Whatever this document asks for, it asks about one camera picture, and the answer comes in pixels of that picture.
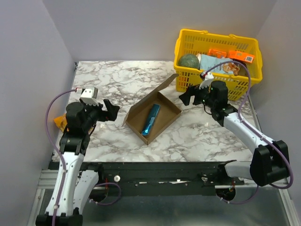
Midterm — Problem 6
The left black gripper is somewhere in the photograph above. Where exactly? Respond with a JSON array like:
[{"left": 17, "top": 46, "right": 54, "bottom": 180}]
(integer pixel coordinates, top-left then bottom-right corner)
[{"left": 80, "top": 97, "right": 120, "bottom": 132}]

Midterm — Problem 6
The blue small packet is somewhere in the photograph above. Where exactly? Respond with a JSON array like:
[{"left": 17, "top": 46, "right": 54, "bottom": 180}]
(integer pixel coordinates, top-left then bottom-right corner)
[{"left": 141, "top": 104, "right": 160, "bottom": 136}]

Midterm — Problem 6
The brown cardboard box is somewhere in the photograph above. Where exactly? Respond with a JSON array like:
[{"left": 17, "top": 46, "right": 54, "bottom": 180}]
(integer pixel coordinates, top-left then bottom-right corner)
[{"left": 122, "top": 73, "right": 182, "bottom": 145}]

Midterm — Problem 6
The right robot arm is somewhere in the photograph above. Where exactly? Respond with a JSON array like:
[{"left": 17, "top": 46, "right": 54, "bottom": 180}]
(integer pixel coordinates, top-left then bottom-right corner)
[{"left": 179, "top": 81, "right": 290, "bottom": 186}]

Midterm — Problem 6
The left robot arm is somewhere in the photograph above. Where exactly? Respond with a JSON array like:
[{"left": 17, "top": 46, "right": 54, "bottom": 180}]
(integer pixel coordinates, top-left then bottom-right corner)
[{"left": 35, "top": 99, "right": 119, "bottom": 226}]

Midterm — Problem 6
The orange snack box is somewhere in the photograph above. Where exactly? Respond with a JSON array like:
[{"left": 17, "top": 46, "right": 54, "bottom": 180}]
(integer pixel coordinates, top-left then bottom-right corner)
[{"left": 208, "top": 48, "right": 227, "bottom": 58}]

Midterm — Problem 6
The green round melon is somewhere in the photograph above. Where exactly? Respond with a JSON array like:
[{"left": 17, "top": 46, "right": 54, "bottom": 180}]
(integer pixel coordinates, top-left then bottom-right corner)
[{"left": 177, "top": 54, "right": 200, "bottom": 69}]

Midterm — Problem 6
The light blue chips bag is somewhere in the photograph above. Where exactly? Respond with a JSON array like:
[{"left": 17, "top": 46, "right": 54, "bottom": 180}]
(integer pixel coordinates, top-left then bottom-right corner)
[{"left": 199, "top": 54, "right": 237, "bottom": 75}]

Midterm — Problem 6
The orange candy bag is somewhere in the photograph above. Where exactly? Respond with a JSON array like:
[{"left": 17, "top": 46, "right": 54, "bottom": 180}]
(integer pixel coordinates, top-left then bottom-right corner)
[{"left": 54, "top": 113, "right": 69, "bottom": 132}]

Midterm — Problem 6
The yellow plastic basket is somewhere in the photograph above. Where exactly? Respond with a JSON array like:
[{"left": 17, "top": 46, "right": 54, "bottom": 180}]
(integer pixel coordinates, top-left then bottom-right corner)
[{"left": 174, "top": 29, "right": 262, "bottom": 100}]

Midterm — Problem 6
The orange juice carton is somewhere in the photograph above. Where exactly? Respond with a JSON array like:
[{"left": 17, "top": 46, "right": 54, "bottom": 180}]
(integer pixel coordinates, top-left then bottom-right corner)
[{"left": 227, "top": 50, "right": 255, "bottom": 63}]

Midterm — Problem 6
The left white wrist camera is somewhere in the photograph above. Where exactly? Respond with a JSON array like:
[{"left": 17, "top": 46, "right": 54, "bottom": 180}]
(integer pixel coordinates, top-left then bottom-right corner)
[{"left": 79, "top": 87, "right": 98, "bottom": 106}]

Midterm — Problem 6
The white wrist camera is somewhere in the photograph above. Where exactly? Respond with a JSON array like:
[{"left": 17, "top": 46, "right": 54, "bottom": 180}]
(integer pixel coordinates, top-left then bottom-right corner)
[
  {"left": 199, "top": 72, "right": 214, "bottom": 89},
  {"left": 79, "top": 87, "right": 98, "bottom": 106}
]

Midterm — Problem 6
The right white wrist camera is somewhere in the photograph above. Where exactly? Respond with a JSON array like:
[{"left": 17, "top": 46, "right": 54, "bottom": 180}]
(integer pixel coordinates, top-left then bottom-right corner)
[{"left": 199, "top": 72, "right": 214, "bottom": 89}]

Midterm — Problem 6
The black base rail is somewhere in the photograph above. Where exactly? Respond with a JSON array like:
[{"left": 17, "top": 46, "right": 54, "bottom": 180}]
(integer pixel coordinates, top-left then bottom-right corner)
[{"left": 80, "top": 162, "right": 244, "bottom": 197}]

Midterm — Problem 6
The aluminium frame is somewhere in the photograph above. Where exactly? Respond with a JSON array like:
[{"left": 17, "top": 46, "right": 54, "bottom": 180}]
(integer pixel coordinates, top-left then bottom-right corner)
[{"left": 27, "top": 169, "right": 301, "bottom": 226}]

